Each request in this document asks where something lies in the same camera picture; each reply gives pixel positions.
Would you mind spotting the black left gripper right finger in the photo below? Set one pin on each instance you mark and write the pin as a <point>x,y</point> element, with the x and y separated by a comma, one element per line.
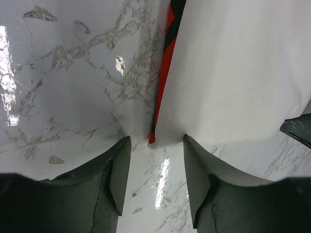
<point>224,199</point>

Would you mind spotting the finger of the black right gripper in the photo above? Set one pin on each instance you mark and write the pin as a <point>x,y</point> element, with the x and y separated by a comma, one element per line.
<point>299,129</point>

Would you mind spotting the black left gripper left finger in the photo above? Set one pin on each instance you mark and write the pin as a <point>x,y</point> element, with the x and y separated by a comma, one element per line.
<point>87,199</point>

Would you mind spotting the white t shirt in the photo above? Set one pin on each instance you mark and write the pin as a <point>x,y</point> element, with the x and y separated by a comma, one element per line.
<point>239,69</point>

